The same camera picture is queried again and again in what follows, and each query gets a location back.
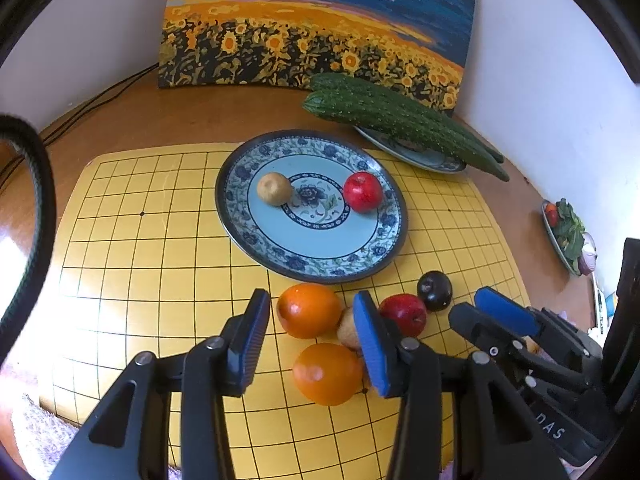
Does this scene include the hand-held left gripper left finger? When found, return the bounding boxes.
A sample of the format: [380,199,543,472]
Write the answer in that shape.
[50,288,272,480]

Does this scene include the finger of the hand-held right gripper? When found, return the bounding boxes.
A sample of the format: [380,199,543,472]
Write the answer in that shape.
[474,286,603,361]
[448,302,593,397]

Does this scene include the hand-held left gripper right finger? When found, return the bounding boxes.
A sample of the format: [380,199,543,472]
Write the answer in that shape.
[353,290,571,480]

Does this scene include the brown kiwi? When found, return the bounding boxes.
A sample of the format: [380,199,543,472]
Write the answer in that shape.
[257,172,293,206]
[336,307,363,351]

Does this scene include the red apple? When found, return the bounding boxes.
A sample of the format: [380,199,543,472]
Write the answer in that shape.
[378,294,428,338]
[343,171,384,212]

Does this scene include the dark purple plum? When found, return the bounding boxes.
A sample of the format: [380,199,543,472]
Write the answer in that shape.
[417,270,453,312]

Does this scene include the orange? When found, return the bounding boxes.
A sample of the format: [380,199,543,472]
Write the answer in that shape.
[292,343,365,406]
[276,283,344,339]

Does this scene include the blue floral porcelain plate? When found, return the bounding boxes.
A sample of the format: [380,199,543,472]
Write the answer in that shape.
[215,130,408,284]

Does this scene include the plate of vegetables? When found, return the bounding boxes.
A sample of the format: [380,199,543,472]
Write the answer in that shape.
[541,199,585,277]

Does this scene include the green leafy vegetables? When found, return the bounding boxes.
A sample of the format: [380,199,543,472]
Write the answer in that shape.
[552,199,586,261]

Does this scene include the yellow grid game board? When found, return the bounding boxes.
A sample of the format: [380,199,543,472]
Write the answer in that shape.
[37,142,531,480]

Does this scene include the blue rimmed plate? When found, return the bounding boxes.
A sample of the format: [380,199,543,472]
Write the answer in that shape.
[354,125,467,174]

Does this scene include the green cucumber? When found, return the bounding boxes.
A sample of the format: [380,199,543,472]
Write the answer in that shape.
[309,73,505,163]
[302,90,510,182]

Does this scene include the pale fluffy rug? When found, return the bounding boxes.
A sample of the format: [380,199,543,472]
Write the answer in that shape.
[0,355,83,480]

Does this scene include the sunflower field painting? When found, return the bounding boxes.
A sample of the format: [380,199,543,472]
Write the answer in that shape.
[158,0,478,117]

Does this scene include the thick black braided cable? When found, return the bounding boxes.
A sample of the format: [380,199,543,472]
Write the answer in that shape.
[0,115,57,361]

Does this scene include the thin black cable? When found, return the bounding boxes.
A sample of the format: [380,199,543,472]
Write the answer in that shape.
[40,71,161,146]
[39,64,161,133]

